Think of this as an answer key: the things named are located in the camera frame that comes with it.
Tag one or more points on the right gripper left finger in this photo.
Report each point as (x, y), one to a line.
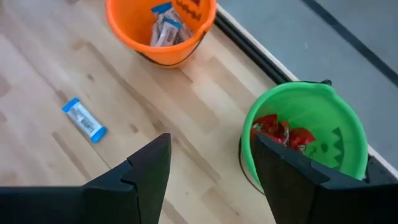
(136, 193)

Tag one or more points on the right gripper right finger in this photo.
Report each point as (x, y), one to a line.
(295, 193)

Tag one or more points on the red Skittles candy bag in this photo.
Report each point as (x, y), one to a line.
(301, 137)
(267, 126)

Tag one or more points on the green plastic bucket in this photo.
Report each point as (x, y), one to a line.
(342, 102)

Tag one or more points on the orange plastic bucket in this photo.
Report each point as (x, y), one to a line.
(133, 28)

